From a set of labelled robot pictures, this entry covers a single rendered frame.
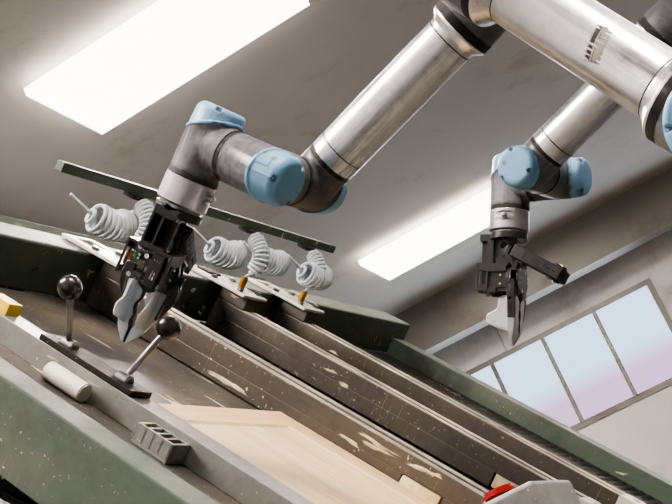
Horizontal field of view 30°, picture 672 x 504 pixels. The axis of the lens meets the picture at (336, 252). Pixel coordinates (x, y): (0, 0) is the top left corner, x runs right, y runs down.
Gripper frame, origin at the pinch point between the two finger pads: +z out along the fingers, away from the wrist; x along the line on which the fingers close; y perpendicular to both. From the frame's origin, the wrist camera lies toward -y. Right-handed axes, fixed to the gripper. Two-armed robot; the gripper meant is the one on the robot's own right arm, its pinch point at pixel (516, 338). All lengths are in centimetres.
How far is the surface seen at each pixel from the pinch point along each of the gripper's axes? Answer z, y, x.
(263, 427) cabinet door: 20, 33, 36
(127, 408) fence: 20, 38, 70
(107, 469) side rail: 29, 23, 96
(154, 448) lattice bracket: 26, 30, 75
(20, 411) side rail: 23, 37, 95
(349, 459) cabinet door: 24.4, 20.9, 26.8
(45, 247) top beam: -12, 83, 33
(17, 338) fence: 10, 60, 69
